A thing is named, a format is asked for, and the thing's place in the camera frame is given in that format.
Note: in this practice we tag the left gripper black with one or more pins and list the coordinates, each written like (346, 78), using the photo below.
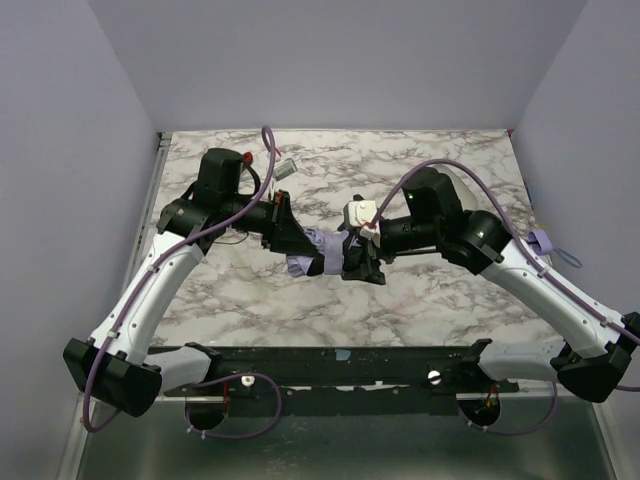
(276, 220)

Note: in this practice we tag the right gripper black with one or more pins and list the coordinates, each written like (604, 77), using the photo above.
(370, 257)

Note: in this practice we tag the lilac umbrella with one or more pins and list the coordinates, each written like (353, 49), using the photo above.
(328, 258)

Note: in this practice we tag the beige zippered umbrella case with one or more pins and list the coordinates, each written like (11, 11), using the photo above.
(467, 198)

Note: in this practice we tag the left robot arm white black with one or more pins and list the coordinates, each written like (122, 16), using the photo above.
(113, 365)

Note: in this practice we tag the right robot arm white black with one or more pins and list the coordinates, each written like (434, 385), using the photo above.
(597, 342)

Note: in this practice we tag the blue tape piece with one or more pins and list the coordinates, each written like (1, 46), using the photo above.
(342, 355)

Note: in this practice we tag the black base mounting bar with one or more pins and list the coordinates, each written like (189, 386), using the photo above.
(374, 381)

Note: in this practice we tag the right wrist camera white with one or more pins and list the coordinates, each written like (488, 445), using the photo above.
(358, 215)

